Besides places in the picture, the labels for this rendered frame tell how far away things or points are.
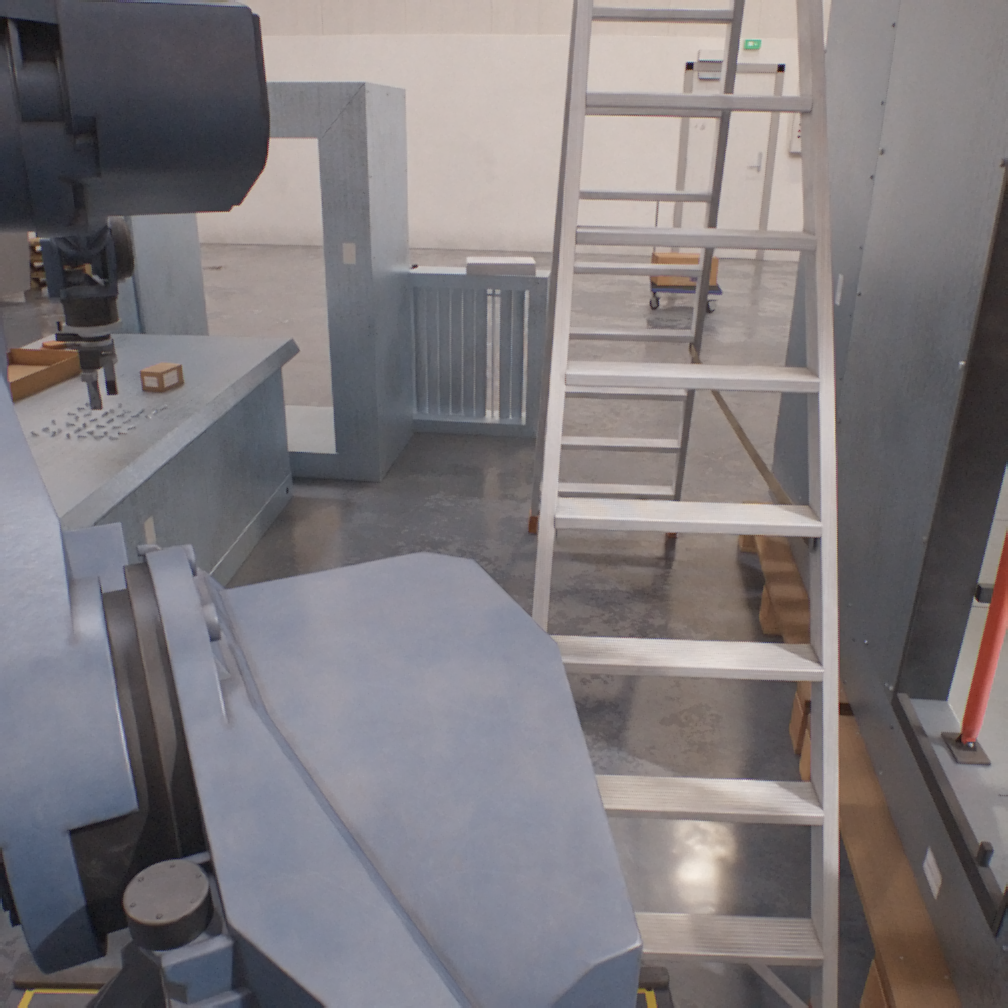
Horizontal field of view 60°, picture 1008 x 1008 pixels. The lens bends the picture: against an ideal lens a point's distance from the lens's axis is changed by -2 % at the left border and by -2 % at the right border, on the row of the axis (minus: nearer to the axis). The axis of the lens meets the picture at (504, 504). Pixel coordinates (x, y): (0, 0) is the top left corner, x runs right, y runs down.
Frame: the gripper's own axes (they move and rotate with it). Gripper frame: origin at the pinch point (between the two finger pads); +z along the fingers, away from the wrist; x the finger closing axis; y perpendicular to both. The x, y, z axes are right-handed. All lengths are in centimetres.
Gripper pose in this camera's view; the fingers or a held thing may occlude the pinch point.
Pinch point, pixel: (103, 394)
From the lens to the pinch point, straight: 249.8
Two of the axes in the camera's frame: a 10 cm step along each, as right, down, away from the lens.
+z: -0.1, 9.2, 3.9
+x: -1.0, -3.9, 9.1
